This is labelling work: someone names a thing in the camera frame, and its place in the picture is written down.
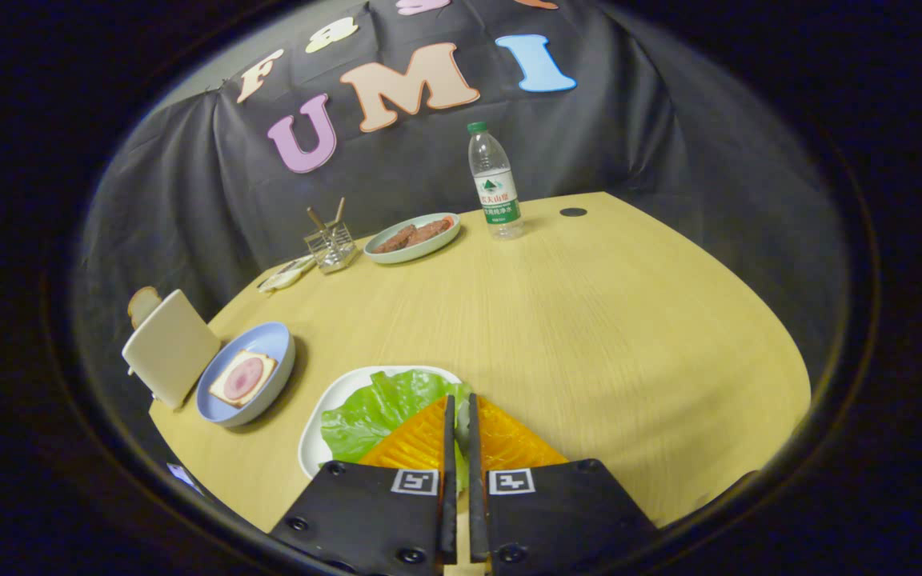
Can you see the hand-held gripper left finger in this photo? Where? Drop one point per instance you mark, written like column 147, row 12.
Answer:
column 448, row 480

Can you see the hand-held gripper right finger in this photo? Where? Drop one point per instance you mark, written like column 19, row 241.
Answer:
column 475, row 480

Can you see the green lettuce leaf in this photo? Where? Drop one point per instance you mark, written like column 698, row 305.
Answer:
column 373, row 412

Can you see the plain bread slice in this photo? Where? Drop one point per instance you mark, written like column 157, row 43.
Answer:
column 142, row 306

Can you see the white plate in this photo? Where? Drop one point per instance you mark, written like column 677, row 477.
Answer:
column 314, row 456

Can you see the bread slice with ham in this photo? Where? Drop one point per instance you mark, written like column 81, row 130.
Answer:
column 242, row 378

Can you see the blue plate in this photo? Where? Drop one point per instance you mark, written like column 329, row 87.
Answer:
column 265, row 340

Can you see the pale green plate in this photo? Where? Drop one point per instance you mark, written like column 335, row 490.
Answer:
column 397, row 254

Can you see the brown meat patty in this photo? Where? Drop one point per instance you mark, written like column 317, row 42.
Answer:
column 394, row 239
column 429, row 231

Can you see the white divided condiment dish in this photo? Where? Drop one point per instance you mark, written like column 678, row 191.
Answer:
column 285, row 274

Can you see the black table grommet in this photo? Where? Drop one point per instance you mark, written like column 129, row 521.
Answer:
column 573, row 212

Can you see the clear water bottle green cap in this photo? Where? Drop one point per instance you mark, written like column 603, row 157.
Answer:
column 496, row 192

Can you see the wooden chopstick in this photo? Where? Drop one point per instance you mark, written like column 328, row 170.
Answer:
column 315, row 220
column 339, row 212

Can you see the white toaster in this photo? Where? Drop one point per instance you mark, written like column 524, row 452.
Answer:
column 173, row 348

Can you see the black backdrop cloth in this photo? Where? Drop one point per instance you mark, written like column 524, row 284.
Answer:
column 189, row 200

